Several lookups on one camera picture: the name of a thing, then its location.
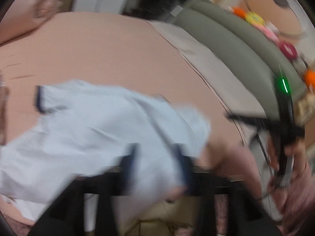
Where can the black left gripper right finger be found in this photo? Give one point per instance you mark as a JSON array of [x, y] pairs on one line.
[[199, 184]]

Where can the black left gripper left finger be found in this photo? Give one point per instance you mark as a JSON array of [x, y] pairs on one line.
[[118, 182]]

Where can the light blue shirt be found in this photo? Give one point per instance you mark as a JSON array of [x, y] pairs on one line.
[[85, 128]]

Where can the person right hand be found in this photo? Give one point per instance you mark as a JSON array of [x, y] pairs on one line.
[[301, 180]]

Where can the colourful toy row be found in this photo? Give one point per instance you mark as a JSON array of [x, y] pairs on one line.
[[305, 106]]

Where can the beige mattress edge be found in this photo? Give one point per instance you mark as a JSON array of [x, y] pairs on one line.
[[190, 76]]

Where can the pink fuzzy sleeve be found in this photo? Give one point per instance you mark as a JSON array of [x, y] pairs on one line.
[[297, 210]]

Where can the pink bed sheet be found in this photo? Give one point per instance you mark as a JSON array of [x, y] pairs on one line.
[[98, 48]]

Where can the pink pillow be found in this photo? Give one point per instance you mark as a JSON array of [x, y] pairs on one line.
[[24, 16]]

